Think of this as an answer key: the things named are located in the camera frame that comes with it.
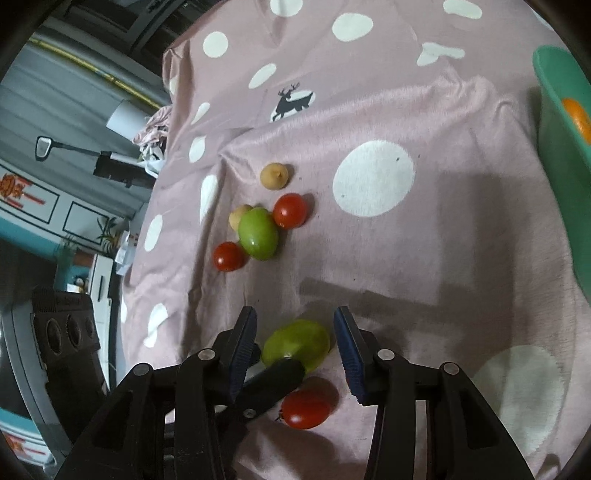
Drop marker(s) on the red cherry tomato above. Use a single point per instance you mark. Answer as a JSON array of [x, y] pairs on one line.
[[229, 256], [307, 408], [290, 210]]

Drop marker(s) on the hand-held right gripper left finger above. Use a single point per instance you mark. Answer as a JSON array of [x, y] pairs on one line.
[[244, 341]]

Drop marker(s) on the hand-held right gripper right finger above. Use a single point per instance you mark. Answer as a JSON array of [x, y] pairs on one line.
[[351, 355]]

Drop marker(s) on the green potted plant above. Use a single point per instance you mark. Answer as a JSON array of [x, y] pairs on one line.
[[108, 235]]

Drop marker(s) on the white cabinet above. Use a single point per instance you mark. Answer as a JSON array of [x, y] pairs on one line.
[[99, 277]]

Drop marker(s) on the yellow pipe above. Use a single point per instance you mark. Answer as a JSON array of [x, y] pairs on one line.
[[92, 69]]

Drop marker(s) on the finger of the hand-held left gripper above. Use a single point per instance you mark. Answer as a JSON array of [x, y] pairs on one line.
[[277, 381]]

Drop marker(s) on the pink polka dot blanket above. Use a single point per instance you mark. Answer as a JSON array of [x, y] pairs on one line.
[[415, 254]]

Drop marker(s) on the white plastic bag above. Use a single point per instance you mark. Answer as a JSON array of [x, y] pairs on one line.
[[150, 159]]

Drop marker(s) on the orange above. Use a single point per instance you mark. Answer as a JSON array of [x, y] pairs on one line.
[[579, 117]]

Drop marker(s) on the tan round fruit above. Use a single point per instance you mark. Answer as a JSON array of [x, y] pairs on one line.
[[275, 176], [236, 217]]

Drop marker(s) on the white cylinder roll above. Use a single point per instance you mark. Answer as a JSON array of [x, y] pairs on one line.
[[124, 117]]

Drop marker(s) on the green jujube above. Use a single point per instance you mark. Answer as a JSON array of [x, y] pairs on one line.
[[300, 344], [258, 233]]

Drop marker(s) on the pink crumpled cloth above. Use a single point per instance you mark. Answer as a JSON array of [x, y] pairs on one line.
[[154, 127]]

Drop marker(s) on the black stick vacuum cleaner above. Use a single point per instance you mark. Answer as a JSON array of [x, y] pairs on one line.
[[111, 168]]

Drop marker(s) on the red wall ornament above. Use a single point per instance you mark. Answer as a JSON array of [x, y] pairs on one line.
[[14, 189]]

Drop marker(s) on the green plastic bowl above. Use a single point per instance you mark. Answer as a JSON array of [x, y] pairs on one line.
[[554, 152]]

